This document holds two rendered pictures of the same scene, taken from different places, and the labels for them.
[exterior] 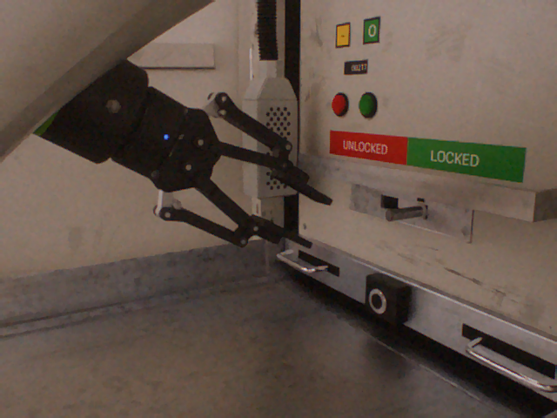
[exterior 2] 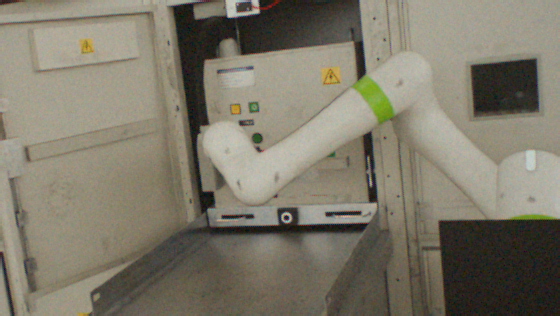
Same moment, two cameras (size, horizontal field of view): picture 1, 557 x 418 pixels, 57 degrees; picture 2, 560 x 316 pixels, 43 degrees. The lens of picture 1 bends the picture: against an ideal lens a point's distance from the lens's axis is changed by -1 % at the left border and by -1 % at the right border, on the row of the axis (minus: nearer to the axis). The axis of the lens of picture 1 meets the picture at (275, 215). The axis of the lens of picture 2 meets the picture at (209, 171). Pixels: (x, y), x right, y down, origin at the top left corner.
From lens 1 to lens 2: 161 cm
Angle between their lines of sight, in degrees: 35
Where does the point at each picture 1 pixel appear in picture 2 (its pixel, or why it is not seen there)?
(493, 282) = (332, 193)
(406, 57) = (275, 117)
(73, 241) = (104, 246)
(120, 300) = (171, 258)
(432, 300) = (309, 208)
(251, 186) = (211, 186)
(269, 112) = not seen: hidden behind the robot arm
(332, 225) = not seen: hidden behind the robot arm
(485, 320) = (333, 207)
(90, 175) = (109, 204)
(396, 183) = not seen: hidden behind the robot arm
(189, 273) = (185, 239)
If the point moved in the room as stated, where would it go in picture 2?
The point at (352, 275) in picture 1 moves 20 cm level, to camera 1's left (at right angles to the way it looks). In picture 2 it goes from (262, 214) to (212, 231)
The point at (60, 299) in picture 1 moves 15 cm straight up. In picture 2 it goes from (157, 261) to (149, 209)
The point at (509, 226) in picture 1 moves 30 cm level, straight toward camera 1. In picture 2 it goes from (333, 172) to (378, 189)
